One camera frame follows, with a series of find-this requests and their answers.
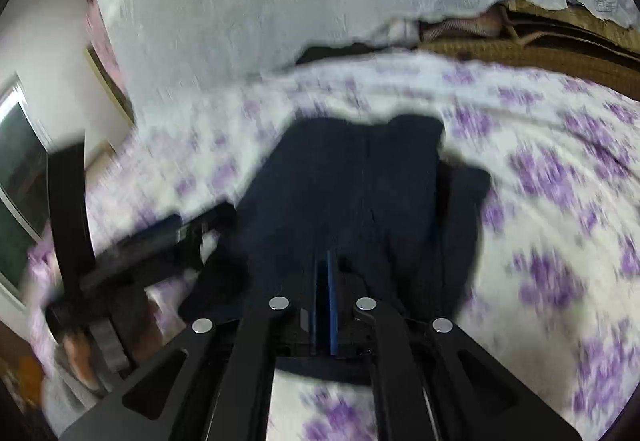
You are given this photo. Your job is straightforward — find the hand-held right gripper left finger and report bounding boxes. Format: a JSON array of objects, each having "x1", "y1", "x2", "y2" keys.
[{"x1": 57, "y1": 251, "x2": 329, "y2": 441}]

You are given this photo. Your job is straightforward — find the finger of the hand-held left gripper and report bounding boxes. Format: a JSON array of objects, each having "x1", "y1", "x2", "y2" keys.
[
  {"x1": 97, "y1": 202, "x2": 237, "y2": 274},
  {"x1": 46, "y1": 144, "x2": 97, "y2": 294}
]

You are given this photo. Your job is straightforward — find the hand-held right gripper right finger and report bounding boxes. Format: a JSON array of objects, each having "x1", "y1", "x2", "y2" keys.
[{"x1": 327, "y1": 251, "x2": 584, "y2": 441}]

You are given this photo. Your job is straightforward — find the dark navy pants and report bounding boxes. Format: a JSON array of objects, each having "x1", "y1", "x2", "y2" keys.
[{"x1": 177, "y1": 114, "x2": 494, "y2": 384}]

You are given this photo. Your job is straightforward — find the person's left hand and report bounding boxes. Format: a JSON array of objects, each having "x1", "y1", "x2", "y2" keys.
[{"x1": 62, "y1": 328, "x2": 103, "y2": 389}]

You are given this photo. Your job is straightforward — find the window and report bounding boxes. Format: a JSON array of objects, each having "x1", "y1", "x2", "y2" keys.
[{"x1": 0, "y1": 76, "x2": 55, "y2": 308}]

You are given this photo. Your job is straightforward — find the pink floral cloth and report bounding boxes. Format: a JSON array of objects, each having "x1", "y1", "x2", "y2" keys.
[{"x1": 81, "y1": 0, "x2": 124, "y2": 88}]

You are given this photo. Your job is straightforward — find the purple floral blanket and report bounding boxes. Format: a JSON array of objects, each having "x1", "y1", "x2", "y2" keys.
[{"x1": 27, "y1": 50, "x2": 640, "y2": 441}]

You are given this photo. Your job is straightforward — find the small white cloth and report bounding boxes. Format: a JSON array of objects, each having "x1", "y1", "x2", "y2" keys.
[{"x1": 372, "y1": 18, "x2": 422, "y2": 48}]

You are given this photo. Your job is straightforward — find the pink striped cloth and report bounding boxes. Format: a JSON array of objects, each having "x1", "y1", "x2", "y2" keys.
[{"x1": 434, "y1": 15, "x2": 507, "y2": 40}]

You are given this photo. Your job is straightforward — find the brown woven straw mat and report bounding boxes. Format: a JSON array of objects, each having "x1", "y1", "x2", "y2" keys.
[{"x1": 419, "y1": 0, "x2": 640, "y2": 101}]

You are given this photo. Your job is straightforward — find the wooden frame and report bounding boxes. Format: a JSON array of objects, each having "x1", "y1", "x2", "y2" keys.
[{"x1": 84, "y1": 44, "x2": 137, "y2": 123}]

